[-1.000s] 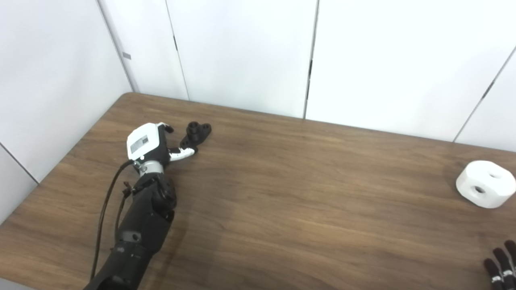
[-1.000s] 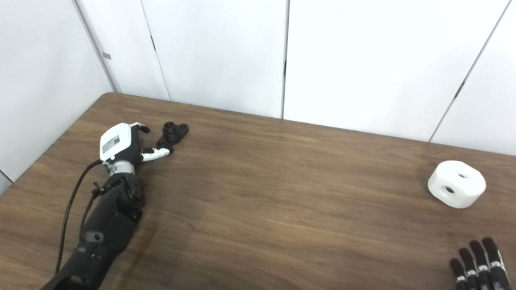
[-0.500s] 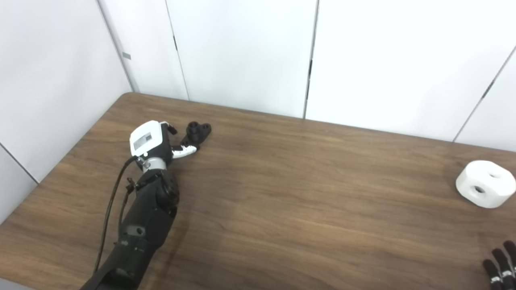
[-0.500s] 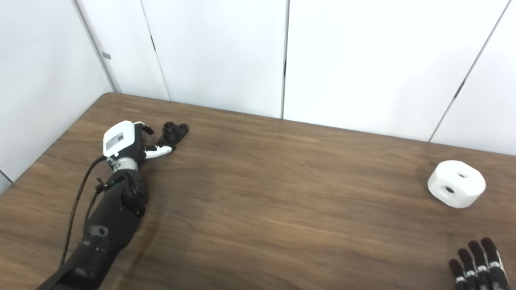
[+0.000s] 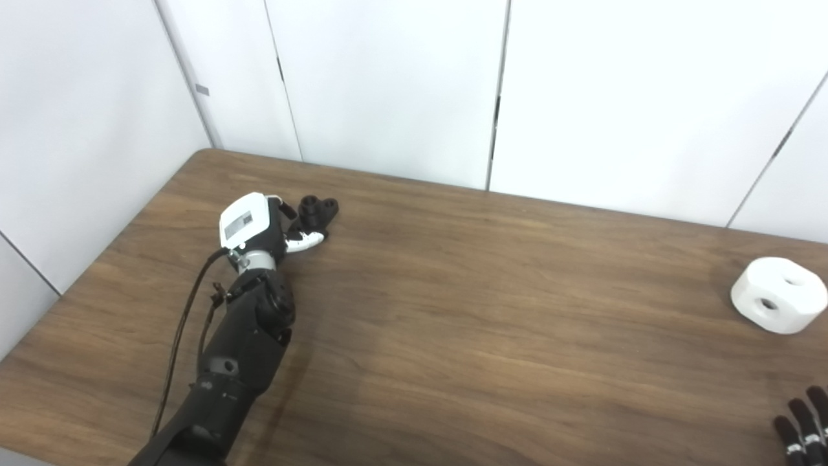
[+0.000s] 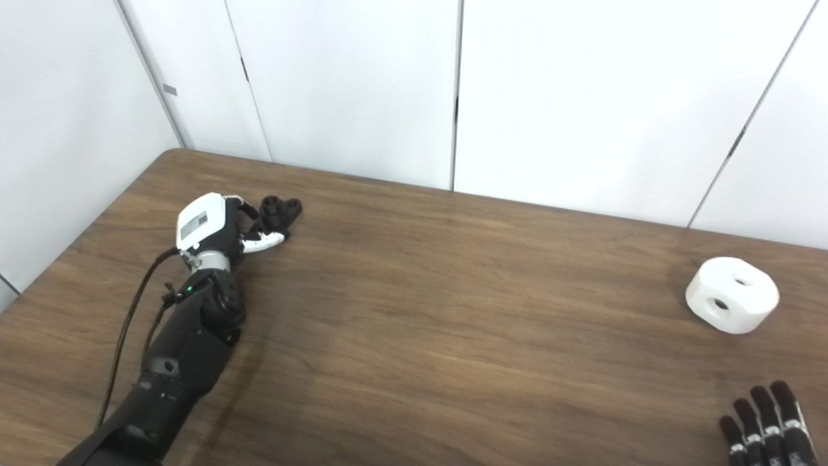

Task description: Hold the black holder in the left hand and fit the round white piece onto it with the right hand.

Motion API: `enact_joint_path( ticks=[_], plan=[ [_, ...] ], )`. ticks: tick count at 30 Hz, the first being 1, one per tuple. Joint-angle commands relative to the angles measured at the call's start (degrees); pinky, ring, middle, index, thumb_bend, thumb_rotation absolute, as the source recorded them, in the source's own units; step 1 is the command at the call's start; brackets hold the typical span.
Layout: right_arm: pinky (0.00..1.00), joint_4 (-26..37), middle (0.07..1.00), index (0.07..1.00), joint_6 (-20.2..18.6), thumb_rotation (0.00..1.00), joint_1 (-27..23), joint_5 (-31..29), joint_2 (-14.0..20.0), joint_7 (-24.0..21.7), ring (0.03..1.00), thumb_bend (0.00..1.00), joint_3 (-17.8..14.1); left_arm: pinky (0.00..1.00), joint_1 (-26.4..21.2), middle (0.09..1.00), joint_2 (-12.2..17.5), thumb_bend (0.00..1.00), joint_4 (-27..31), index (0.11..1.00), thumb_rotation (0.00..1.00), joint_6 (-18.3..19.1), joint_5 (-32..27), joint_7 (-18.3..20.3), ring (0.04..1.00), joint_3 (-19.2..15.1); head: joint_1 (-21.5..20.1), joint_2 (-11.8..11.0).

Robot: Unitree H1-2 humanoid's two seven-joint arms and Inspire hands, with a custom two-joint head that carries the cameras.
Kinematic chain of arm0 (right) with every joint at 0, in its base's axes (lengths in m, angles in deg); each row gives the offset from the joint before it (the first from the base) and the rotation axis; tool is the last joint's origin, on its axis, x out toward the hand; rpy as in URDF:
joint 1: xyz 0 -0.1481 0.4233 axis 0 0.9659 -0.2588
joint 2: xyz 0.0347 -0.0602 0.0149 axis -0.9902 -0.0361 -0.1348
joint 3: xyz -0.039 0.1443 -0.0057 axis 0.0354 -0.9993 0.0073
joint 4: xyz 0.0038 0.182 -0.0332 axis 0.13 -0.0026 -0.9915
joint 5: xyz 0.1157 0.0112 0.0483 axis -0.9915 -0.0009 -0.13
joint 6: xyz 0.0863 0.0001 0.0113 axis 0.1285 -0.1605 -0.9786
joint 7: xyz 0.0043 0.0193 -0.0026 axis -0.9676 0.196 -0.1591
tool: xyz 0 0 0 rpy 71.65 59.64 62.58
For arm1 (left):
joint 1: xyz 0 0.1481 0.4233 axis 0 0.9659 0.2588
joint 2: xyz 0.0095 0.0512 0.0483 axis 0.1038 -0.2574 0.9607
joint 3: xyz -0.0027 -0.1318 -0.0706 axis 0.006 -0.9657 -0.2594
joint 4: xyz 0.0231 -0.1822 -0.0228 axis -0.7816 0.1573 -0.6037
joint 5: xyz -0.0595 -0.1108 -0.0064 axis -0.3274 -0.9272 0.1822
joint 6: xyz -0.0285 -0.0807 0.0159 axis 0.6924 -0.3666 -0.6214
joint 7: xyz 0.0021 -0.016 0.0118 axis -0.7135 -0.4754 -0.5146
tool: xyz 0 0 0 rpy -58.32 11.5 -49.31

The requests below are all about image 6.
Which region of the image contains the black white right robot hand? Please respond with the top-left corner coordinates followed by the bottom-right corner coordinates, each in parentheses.
top-left (719, 380), bottom-right (819, 466)

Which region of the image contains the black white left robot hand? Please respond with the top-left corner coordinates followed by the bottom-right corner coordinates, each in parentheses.
top-left (176, 192), bottom-right (287, 256)

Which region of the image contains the black plastic flanged holder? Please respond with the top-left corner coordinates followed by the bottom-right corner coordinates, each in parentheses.
top-left (249, 196), bottom-right (303, 243)

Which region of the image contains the round white plastic piece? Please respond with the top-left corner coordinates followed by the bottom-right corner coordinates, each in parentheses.
top-left (685, 257), bottom-right (780, 335)

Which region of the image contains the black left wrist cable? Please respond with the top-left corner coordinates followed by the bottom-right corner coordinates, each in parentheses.
top-left (97, 248), bottom-right (188, 428)

